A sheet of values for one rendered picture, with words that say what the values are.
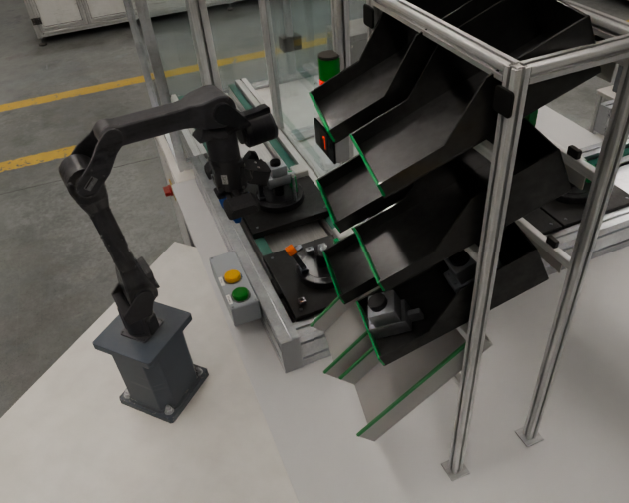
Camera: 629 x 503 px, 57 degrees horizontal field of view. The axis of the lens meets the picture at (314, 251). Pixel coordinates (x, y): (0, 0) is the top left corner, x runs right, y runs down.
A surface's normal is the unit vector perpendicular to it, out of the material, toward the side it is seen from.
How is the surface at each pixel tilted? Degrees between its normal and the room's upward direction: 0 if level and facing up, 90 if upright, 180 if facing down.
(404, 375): 45
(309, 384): 0
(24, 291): 0
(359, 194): 25
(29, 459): 0
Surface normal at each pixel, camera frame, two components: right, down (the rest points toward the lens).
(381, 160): -0.48, -0.61
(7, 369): -0.07, -0.76
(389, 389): -0.74, -0.40
